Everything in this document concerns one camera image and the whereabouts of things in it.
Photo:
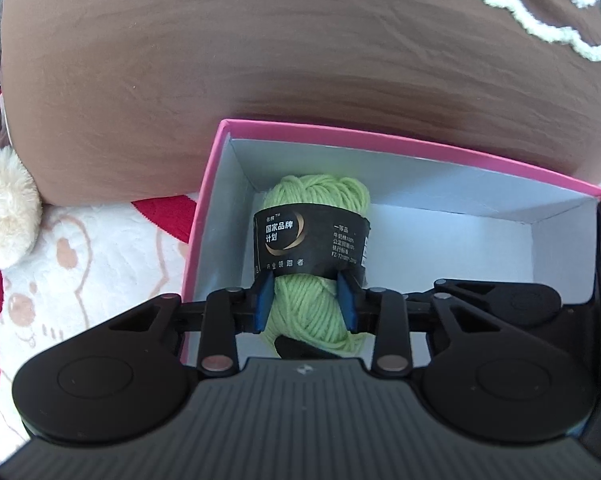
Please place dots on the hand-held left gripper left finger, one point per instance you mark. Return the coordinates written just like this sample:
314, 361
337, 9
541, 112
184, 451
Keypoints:
264, 306

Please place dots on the green yarn ball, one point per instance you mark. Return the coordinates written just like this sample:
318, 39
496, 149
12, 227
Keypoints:
300, 312

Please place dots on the grey rabbit plush toy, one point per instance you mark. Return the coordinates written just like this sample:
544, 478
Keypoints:
5, 200

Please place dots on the printed white red blanket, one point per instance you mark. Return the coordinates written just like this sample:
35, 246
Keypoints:
105, 270

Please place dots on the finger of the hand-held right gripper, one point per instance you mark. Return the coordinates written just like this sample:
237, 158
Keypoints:
300, 347
473, 296

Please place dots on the pink cardboard box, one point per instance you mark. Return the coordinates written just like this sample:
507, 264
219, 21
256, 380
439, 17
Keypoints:
430, 240

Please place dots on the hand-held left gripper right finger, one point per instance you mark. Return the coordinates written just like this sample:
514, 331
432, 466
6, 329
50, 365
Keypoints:
348, 306

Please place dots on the brown embroidered pillow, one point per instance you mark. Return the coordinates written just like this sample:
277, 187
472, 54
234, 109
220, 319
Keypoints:
230, 60

